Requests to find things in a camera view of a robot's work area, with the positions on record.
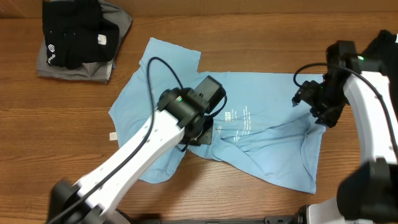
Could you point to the small white tag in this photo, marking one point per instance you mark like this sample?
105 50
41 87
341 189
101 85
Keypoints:
113 136

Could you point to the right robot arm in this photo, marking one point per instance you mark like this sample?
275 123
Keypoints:
369 194

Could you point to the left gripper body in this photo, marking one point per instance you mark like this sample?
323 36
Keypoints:
204 133

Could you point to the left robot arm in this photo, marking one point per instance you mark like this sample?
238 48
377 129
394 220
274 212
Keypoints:
182 116

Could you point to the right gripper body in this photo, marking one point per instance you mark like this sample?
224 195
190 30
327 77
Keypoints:
333 101

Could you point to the black garment at right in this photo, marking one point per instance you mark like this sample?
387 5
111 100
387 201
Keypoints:
384 47

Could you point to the black folded garment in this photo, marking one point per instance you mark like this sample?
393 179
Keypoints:
76 33

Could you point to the grey folded garment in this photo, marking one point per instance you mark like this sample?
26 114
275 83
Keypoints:
98 71

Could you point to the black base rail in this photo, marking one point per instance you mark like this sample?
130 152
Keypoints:
284 219

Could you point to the light blue t-shirt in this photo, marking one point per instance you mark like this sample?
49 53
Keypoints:
257 130

